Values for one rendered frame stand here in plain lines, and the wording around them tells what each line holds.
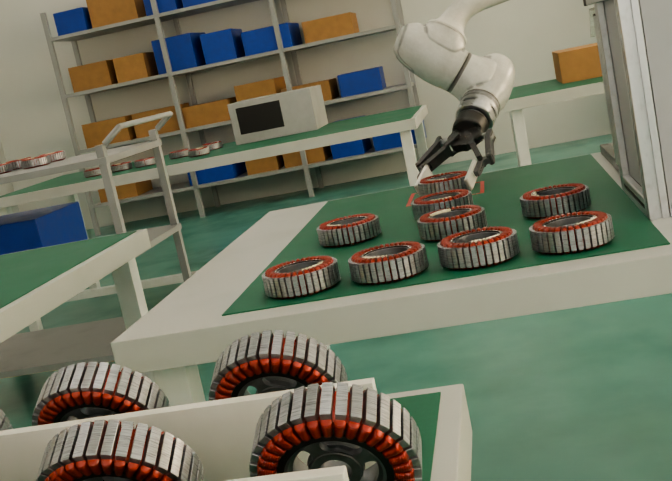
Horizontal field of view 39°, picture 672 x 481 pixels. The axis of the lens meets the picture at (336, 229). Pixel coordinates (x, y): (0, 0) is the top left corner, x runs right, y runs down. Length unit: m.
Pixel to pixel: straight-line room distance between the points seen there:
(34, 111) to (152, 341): 8.26
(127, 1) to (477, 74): 6.58
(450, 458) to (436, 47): 1.53
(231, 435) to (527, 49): 7.91
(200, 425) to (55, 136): 8.78
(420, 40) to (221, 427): 1.55
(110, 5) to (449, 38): 6.60
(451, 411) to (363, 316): 0.44
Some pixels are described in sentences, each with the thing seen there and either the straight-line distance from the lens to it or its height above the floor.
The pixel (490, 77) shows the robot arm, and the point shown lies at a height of 0.96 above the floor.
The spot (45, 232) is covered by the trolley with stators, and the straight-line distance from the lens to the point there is 3.85.
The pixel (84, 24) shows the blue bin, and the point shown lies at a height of 1.83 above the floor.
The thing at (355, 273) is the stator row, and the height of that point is 0.77.
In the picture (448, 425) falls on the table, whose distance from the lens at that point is 0.81.
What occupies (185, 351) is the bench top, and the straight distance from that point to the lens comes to 1.33.
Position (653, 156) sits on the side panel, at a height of 0.84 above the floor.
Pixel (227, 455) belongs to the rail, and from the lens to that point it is 0.76.
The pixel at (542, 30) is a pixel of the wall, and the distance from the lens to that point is 8.56.
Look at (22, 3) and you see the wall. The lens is 9.55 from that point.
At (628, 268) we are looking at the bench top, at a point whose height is 0.74.
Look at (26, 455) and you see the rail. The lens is 0.82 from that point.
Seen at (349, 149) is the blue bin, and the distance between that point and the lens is 8.13.
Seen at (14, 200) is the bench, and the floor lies 0.72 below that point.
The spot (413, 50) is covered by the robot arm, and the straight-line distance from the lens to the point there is 2.18.
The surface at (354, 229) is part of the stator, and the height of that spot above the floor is 0.78.
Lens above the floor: 1.06
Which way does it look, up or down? 10 degrees down
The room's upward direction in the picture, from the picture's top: 12 degrees counter-clockwise
